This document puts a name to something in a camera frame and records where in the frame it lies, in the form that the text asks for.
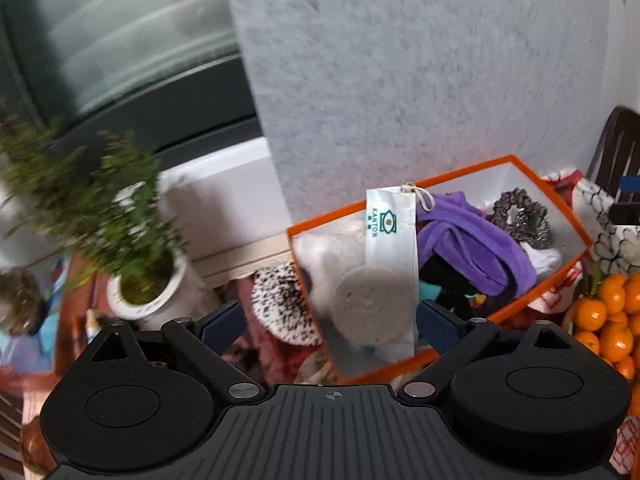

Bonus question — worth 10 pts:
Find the pile of tangerines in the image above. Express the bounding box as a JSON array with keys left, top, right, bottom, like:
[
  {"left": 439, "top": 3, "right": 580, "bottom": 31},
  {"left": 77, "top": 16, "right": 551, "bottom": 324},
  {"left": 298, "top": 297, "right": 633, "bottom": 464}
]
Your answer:
[{"left": 563, "top": 273, "right": 639, "bottom": 417}]

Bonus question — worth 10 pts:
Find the glass vase plant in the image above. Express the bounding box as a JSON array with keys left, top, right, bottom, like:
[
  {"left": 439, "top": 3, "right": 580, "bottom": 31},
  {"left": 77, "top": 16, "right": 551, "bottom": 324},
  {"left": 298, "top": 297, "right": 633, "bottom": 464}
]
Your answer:
[{"left": 0, "top": 266, "right": 47, "bottom": 337}]

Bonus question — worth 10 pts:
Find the dark wooden chair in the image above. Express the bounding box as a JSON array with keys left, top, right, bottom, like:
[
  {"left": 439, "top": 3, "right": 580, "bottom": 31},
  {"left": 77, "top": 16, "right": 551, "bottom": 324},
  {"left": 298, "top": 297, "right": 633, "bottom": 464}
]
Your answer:
[{"left": 588, "top": 105, "right": 640, "bottom": 204}]

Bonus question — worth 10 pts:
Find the round beige sponge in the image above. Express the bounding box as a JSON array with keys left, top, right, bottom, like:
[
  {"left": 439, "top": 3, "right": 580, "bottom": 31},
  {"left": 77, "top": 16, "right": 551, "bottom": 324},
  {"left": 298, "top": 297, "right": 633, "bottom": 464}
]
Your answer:
[{"left": 330, "top": 266, "right": 418, "bottom": 346}]

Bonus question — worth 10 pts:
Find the floral plush blanket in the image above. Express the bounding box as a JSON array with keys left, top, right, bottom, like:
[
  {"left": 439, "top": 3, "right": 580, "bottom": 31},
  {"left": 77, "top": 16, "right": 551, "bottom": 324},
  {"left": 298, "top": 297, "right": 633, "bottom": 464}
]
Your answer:
[{"left": 528, "top": 168, "right": 639, "bottom": 314}]

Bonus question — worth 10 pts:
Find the orange storage box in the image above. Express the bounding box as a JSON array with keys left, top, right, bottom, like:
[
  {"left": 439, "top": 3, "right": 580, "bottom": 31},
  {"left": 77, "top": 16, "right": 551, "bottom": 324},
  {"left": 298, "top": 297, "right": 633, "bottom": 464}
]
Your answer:
[{"left": 288, "top": 155, "right": 591, "bottom": 384}]

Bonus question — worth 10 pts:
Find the purple fleece cloth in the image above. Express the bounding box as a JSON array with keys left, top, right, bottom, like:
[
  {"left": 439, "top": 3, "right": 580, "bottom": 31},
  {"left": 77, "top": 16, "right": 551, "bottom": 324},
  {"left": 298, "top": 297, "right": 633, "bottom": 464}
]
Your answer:
[{"left": 416, "top": 192, "right": 537, "bottom": 299}]

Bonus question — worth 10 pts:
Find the white potted plant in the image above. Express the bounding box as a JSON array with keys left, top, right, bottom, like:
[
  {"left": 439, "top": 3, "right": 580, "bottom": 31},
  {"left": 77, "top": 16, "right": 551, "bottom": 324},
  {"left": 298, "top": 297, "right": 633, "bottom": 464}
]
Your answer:
[{"left": 1, "top": 115, "right": 208, "bottom": 330}]

